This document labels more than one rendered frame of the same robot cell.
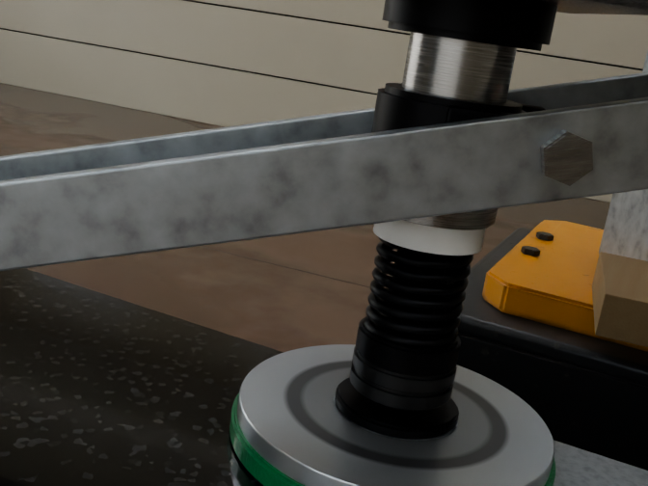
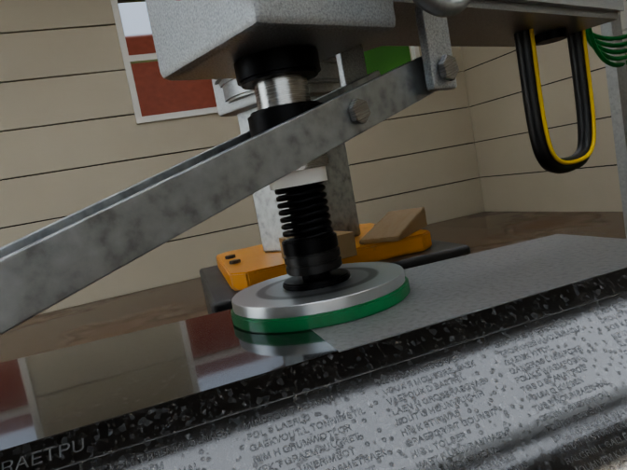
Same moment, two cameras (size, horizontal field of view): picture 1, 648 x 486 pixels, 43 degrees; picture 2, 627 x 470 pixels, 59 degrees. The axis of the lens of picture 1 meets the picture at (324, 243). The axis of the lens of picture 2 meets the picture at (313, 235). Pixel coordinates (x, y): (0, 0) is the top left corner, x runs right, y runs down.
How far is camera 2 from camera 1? 0.34 m
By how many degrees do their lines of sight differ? 36
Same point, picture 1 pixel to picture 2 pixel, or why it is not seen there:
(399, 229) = (297, 177)
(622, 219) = (271, 225)
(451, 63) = (290, 86)
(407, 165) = (303, 132)
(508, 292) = (249, 276)
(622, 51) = not seen: hidden behind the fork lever
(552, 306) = (274, 272)
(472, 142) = (323, 114)
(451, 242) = (321, 173)
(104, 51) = not seen: outside the picture
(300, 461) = (320, 300)
